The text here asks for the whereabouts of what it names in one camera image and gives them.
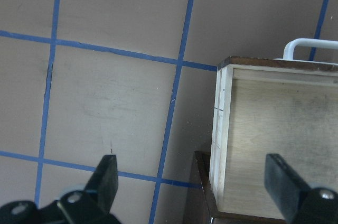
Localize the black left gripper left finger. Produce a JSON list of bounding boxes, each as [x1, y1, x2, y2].
[[57, 155, 118, 223]]

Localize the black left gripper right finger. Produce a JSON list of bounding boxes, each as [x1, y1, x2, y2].
[[264, 153, 337, 223]]

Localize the white drawer handle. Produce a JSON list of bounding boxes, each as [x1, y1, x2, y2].
[[277, 38, 337, 62]]

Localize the light wooden drawer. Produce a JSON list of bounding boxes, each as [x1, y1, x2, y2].
[[209, 57, 337, 219]]

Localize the dark brown wooden cabinet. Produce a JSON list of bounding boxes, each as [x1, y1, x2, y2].
[[183, 151, 285, 224]]

